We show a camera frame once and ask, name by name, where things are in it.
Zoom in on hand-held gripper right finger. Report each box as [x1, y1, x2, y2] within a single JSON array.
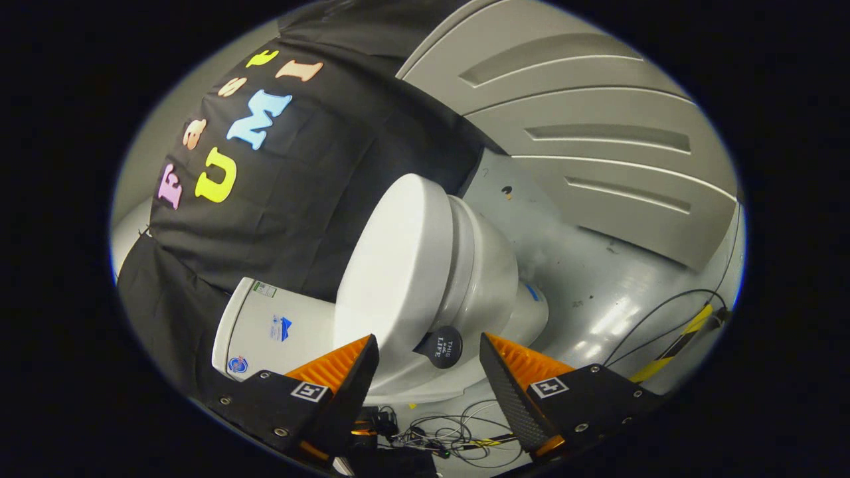
[[479, 332, 665, 465]]

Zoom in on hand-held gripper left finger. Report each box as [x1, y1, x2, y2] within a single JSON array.
[[203, 334, 381, 473]]

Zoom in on black lid lifter handle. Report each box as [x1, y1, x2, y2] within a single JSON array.
[[413, 325, 464, 370]]

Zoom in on white toilet lid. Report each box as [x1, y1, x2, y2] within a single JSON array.
[[332, 174, 456, 394]]

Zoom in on white toilet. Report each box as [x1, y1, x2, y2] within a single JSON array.
[[211, 193, 551, 407]]

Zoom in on white toilet seat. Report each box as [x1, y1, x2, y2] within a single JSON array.
[[425, 196, 477, 339]]

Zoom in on yellow black striped tape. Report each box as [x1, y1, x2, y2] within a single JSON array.
[[628, 304, 715, 384]]

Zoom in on black backdrop cloth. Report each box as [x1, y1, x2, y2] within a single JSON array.
[[116, 0, 505, 399]]

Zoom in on white cabinet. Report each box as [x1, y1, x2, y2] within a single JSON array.
[[396, 0, 739, 272]]

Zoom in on tangle of thin cables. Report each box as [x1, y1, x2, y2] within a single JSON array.
[[355, 398, 525, 469]]

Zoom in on long black cable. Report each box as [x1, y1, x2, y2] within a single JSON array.
[[601, 289, 730, 369]]

